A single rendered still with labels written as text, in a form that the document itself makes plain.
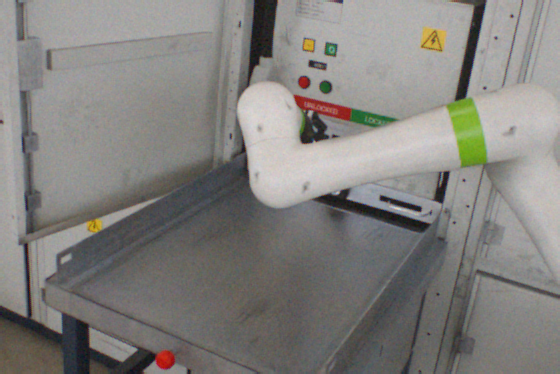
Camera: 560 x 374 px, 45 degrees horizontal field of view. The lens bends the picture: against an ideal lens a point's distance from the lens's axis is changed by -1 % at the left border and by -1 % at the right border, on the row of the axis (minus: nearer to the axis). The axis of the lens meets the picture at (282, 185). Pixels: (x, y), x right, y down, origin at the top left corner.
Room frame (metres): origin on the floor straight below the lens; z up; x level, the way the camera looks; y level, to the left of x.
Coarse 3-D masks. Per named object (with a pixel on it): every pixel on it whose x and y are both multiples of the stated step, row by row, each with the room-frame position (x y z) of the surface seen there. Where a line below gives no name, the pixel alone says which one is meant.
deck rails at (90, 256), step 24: (216, 168) 1.59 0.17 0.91; (192, 192) 1.49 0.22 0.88; (216, 192) 1.58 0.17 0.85; (144, 216) 1.32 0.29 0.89; (168, 216) 1.40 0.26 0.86; (96, 240) 1.18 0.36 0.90; (120, 240) 1.25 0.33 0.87; (144, 240) 1.29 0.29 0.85; (432, 240) 1.44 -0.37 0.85; (72, 264) 1.12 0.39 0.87; (96, 264) 1.17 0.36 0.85; (408, 264) 1.24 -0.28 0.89; (72, 288) 1.07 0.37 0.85; (384, 288) 1.09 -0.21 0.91; (384, 312) 1.11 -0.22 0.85; (360, 336) 1.00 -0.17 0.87; (336, 360) 0.89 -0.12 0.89
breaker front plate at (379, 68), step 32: (288, 0) 1.71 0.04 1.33; (352, 0) 1.64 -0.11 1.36; (384, 0) 1.60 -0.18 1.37; (416, 0) 1.57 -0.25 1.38; (288, 32) 1.70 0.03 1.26; (320, 32) 1.67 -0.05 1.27; (352, 32) 1.63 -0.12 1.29; (384, 32) 1.60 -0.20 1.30; (416, 32) 1.57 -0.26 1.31; (448, 32) 1.54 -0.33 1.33; (288, 64) 1.70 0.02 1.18; (352, 64) 1.63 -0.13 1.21; (384, 64) 1.59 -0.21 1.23; (416, 64) 1.56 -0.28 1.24; (448, 64) 1.53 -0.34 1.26; (320, 96) 1.66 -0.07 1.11; (352, 96) 1.62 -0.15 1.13; (384, 96) 1.59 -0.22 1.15; (416, 96) 1.56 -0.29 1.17; (448, 96) 1.53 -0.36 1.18; (416, 192) 1.54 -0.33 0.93
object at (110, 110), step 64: (0, 0) 1.23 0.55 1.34; (64, 0) 1.35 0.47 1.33; (128, 0) 1.48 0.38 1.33; (192, 0) 1.64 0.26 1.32; (64, 64) 1.33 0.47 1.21; (128, 64) 1.49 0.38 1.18; (192, 64) 1.65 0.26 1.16; (64, 128) 1.35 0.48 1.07; (128, 128) 1.49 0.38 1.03; (192, 128) 1.66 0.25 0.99; (64, 192) 1.34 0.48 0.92; (128, 192) 1.49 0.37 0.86
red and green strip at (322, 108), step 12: (300, 96) 1.68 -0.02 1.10; (300, 108) 1.68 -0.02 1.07; (312, 108) 1.66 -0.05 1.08; (324, 108) 1.65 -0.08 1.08; (336, 108) 1.64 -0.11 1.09; (348, 108) 1.62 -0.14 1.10; (348, 120) 1.62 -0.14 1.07; (360, 120) 1.61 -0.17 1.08; (372, 120) 1.60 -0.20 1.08; (384, 120) 1.58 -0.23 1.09
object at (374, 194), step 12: (348, 192) 1.60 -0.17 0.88; (360, 192) 1.58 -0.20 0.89; (372, 192) 1.57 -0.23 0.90; (384, 192) 1.56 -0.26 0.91; (396, 192) 1.55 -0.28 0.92; (408, 192) 1.54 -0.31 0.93; (372, 204) 1.57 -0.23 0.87; (384, 204) 1.56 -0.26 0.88; (396, 204) 1.55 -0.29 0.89; (408, 204) 1.53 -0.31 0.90; (420, 204) 1.52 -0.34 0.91; (432, 204) 1.51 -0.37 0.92; (408, 216) 1.53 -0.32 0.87; (432, 216) 1.51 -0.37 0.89
